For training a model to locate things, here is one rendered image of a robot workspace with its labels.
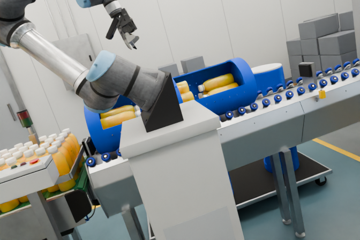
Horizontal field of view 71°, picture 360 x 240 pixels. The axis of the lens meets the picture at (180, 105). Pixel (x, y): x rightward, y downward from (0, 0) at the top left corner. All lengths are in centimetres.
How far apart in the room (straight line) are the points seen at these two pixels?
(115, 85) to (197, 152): 34
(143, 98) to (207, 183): 35
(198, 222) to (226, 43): 430
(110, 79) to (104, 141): 50
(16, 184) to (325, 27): 426
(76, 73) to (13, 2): 29
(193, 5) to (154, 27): 83
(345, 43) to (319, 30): 46
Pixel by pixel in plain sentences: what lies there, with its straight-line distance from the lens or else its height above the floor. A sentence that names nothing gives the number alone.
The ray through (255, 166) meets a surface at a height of 15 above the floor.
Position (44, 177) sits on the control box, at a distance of 113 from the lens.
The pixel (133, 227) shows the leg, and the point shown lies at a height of 53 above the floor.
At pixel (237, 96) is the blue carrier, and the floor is 105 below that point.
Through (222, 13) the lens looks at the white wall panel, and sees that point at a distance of 501.
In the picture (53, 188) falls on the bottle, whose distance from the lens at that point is 135.
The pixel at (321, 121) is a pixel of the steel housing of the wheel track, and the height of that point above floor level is 74.
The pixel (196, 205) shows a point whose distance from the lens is 91.
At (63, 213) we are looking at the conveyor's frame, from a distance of 133.
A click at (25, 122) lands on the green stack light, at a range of 181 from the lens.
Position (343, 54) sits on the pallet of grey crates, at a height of 66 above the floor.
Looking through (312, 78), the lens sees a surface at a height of 99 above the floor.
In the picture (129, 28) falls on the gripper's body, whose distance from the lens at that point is 134.
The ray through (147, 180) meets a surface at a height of 102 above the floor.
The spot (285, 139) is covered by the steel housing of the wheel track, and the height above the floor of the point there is 70.
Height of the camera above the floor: 139
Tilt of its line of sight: 13 degrees down
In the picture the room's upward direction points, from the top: 16 degrees counter-clockwise
